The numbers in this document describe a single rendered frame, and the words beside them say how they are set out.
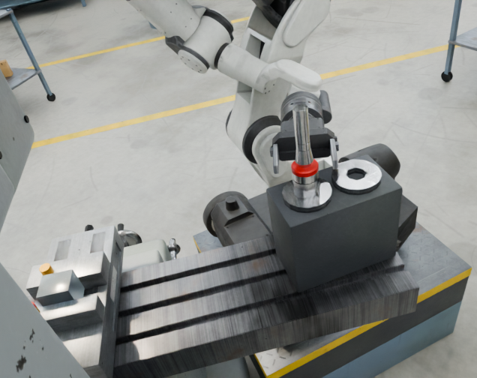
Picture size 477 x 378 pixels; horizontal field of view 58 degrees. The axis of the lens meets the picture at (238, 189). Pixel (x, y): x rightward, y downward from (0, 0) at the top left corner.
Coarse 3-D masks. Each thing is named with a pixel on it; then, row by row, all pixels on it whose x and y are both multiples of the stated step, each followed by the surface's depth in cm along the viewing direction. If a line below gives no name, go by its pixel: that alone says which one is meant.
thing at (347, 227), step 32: (352, 160) 83; (288, 192) 79; (320, 192) 78; (352, 192) 77; (384, 192) 77; (288, 224) 75; (320, 224) 76; (352, 224) 79; (384, 224) 82; (288, 256) 83; (320, 256) 81; (352, 256) 84; (384, 256) 88
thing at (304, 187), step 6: (318, 174) 75; (294, 180) 76; (300, 180) 74; (306, 180) 74; (312, 180) 74; (318, 180) 76; (294, 186) 77; (300, 186) 75; (306, 186) 75; (312, 186) 75; (318, 186) 76; (294, 192) 78; (300, 192) 76; (306, 192) 76; (312, 192) 76; (318, 192) 77; (306, 198) 77
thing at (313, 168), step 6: (294, 162) 76; (312, 162) 75; (294, 168) 74; (300, 168) 74; (306, 168) 74; (312, 168) 74; (318, 168) 74; (294, 174) 75; (300, 174) 73; (306, 174) 73; (312, 174) 74
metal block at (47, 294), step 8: (56, 272) 82; (64, 272) 82; (72, 272) 82; (40, 280) 81; (48, 280) 81; (56, 280) 80; (64, 280) 80; (72, 280) 81; (40, 288) 80; (48, 288) 79; (56, 288) 79; (64, 288) 79; (72, 288) 80; (80, 288) 84; (40, 296) 78; (48, 296) 78; (56, 296) 79; (64, 296) 79; (72, 296) 79; (80, 296) 83; (48, 304) 80
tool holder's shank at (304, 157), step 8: (296, 104) 69; (304, 104) 68; (296, 112) 67; (304, 112) 67; (296, 120) 68; (304, 120) 68; (296, 128) 69; (304, 128) 69; (296, 136) 70; (304, 136) 70; (296, 144) 72; (304, 144) 71; (296, 152) 73; (304, 152) 72; (296, 160) 73; (304, 160) 72; (312, 160) 73
